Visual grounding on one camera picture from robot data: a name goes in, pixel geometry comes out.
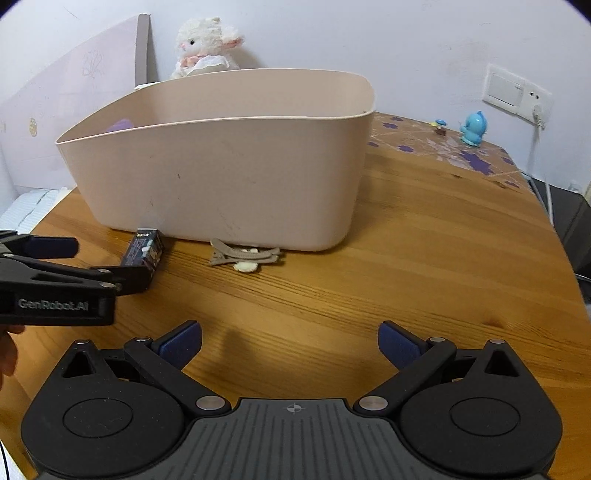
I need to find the black small box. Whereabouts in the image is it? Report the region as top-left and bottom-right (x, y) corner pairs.
(120, 228), (164, 273)

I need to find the black furniture beside table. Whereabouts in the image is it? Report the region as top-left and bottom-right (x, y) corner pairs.
(526, 176), (590, 310)

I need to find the white charger cable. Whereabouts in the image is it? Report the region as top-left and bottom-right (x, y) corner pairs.
(526, 104), (558, 227)

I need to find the beige hair clip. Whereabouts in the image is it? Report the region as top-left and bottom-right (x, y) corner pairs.
(209, 239), (281, 273)

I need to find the white plush lamb toy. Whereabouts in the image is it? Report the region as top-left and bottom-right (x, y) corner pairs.
(170, 17), (243, 79)

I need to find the blue cartoon figurine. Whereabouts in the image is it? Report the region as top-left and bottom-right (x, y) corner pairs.
(460, 111), (488, 147)

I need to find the person's left hand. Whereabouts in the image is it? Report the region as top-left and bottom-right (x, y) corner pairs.
(0, 324), (25, 386)

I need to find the pink purple headboard panel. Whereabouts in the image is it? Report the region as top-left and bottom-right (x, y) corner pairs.
(1, 13), (150, 191)

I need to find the white wall switch socket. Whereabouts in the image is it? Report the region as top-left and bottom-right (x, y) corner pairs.
(482, 64), (554, 128)

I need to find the beige plastic storage basket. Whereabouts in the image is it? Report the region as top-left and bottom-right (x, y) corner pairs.
(56, 68), (376, 251)

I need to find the purple flower table mat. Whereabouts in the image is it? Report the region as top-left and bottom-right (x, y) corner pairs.
(368, 113), (528, 190)

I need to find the small brown figurine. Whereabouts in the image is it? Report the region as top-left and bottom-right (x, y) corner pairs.
(431, 119), (447, 136)

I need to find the white bed sheet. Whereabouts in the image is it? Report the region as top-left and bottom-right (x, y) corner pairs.
(0, 188), (72, 234)

